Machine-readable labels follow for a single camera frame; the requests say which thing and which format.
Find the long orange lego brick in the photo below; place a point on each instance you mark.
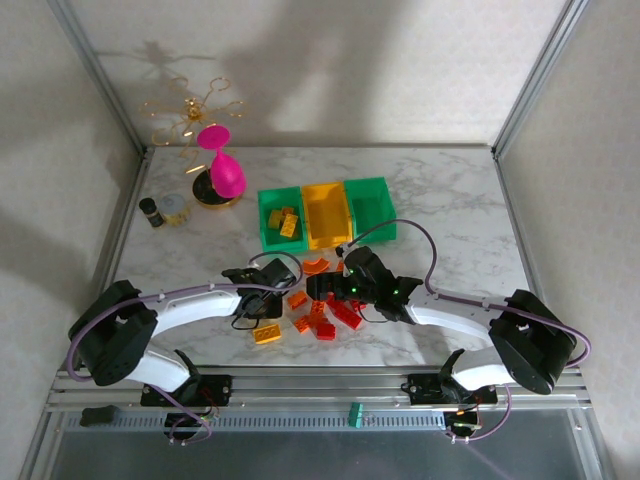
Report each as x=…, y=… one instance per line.
x=317, y=311

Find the yellow lego slope brick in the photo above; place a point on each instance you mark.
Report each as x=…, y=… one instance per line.
x=287, y=210

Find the red lego brick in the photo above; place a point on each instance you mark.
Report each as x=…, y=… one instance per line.
x=357, y=305
x=348, y=317
x=326, y=331
x=334, y=300

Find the orange lego arch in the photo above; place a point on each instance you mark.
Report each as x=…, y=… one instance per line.
x=315, y=265

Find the green plastic bin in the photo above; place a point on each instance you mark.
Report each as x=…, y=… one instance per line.
x=372, y=210
x=282, y=245

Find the yellow plastic bin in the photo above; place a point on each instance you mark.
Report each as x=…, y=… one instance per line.
x=327, y=215

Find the jar with silver lid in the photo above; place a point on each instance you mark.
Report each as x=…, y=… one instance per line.
x=174, y=209

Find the green terminal block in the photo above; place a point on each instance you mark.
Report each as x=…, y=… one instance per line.
x=358, y=417

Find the pink wine glass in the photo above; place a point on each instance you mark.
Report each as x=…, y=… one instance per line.
x=227, y=177

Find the small black bottle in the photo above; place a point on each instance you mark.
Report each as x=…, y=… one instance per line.
x=151, y=212

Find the small controller board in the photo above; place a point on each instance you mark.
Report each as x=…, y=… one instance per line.
x=187, y=422
x=462, y=425

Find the grey metal panel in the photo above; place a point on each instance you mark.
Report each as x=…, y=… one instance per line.
x=320, y=455

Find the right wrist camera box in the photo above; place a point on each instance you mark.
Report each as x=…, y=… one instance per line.
x=362, y=260

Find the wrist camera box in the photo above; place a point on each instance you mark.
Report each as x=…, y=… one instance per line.
x=362, y=260
x=277, y=272

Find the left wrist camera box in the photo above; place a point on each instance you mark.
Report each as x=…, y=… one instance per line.
x=277, y=272

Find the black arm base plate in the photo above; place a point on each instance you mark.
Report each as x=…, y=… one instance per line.
x=422, y=390
x=220, y=390

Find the wide aluminium mounting rail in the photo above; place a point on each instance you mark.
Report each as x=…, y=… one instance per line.
x=320, y=387

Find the aluminium side rail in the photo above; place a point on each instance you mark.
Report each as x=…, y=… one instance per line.
x=515, y=215
x=124, y=230

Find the aluminium frame post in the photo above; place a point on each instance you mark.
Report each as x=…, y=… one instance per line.
x=540, y=75
x=102, y=75

